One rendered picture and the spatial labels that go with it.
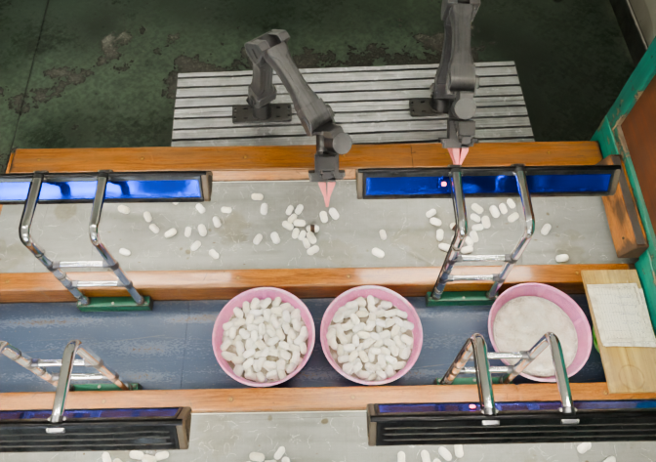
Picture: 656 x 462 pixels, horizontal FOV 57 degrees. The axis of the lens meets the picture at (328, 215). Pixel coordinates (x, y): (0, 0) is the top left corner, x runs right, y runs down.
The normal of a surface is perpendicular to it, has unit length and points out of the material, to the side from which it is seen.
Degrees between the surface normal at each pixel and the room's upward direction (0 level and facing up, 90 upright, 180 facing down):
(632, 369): 0
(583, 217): 0
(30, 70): 0
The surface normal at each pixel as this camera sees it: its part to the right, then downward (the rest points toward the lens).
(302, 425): 0.00, -0.49
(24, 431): 0.01, 0.48
